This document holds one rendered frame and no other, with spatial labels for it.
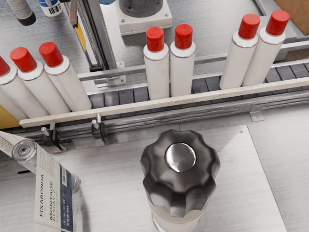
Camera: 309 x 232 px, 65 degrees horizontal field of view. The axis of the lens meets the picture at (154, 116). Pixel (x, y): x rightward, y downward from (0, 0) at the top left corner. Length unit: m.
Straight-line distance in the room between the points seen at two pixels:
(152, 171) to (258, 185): 0.36
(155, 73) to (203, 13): 0.47
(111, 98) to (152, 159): 0.43
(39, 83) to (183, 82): 0.30
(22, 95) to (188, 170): 0.43
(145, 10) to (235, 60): 0.40
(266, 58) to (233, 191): 0.28
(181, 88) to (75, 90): 0.24
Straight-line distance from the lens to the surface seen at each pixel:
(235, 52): 0.54
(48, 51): 0.50
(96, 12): 0.59
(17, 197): 0.62
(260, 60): 0.58
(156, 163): 0.23
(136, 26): 0.86
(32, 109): 0.62
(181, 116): 0.62
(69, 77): 0.53
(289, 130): 0.70
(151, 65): 0.50
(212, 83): 0.66
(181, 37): 0.47
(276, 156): 0.65
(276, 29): 0.54
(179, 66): 0.51
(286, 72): 0.74
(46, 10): 1.03
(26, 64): 0.52
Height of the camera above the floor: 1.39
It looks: 59 degrees down
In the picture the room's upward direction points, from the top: 7 degrees counter-clockwise
